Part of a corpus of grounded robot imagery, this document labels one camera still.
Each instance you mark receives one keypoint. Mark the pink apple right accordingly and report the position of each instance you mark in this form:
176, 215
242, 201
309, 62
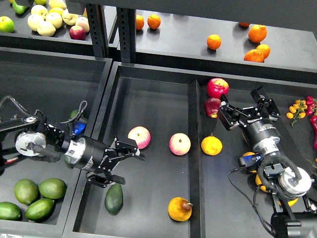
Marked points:
179, 144

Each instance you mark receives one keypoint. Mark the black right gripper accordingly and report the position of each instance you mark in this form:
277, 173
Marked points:
256, 123

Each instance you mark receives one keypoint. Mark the yellow pear under arm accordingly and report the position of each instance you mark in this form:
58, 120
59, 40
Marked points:
259, 183

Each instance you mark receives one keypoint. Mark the orange cherry tomato bunch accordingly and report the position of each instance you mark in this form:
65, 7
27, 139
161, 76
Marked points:
297, 111

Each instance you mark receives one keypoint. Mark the yellow pear middle right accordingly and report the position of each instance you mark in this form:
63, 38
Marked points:
250, 163

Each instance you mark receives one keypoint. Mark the large orange top right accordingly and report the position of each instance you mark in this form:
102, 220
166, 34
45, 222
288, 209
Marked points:
257, 33

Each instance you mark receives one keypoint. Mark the pink apple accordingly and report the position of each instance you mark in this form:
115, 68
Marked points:
141, 135
179, 144

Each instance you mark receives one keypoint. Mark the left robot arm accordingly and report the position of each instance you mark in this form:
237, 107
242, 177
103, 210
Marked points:
36, 136

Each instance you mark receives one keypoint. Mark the orange centre shelf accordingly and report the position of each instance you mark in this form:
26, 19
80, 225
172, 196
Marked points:
213, 42

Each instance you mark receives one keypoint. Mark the yellow pear brown end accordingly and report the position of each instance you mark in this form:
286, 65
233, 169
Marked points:
180, 209

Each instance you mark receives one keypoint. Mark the black shelf post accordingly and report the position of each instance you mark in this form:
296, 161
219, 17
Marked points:
97, 23
126, 22

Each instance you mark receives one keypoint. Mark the red chili peppers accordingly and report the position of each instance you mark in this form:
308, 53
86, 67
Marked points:
311, 103

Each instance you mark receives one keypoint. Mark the dark red apple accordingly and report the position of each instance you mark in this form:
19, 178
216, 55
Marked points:
211, 107

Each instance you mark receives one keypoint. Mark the green mango bottom middle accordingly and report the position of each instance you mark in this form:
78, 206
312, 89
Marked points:
40, 209

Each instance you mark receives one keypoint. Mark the black shelf post right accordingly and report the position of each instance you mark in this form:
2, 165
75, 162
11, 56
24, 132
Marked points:
126, 22

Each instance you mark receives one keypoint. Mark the red apple on shelf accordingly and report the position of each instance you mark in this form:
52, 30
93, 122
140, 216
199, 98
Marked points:
77, 33

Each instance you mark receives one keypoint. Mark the dark green avocado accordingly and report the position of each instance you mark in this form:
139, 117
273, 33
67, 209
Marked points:
114, 199

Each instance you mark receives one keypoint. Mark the black bin divider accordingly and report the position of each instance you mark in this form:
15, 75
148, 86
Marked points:
196, 190

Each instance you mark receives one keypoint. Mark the orange top left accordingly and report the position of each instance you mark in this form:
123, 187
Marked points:
139, 22

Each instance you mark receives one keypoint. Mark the black shelf post left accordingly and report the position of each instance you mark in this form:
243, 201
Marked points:
97, 23

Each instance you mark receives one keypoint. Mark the green mango bottom left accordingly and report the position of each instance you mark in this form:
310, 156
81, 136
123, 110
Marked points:
9, 211

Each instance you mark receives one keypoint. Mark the orange right small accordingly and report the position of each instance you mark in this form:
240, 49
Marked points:
265, 49

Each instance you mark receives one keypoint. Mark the orange front right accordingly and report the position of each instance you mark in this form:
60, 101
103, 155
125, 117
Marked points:
254, 55

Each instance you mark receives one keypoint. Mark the avocado upper right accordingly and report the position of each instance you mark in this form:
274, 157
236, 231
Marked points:
74, 113

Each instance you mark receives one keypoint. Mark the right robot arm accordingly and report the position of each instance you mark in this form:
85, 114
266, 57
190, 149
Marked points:
294, 213

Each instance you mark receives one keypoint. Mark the yellow pear lower right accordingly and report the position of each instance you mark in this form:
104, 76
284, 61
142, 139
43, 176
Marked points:
290, 202

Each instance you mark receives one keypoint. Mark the yellow pear by divider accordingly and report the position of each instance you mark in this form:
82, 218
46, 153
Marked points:
211, 145

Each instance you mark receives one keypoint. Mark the pale peach fruit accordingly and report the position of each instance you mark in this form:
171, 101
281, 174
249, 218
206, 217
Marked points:
84, 23

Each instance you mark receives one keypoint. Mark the pink apple left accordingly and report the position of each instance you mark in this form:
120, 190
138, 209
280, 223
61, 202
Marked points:
141, 135

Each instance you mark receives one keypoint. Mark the bright red apple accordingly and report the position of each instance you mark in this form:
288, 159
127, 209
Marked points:
216, 87

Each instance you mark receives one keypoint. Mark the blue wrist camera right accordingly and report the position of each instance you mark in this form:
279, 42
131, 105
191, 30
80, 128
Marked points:
242, 160

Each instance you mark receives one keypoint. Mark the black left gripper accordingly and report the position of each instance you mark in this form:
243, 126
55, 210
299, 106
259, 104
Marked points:
95, 153

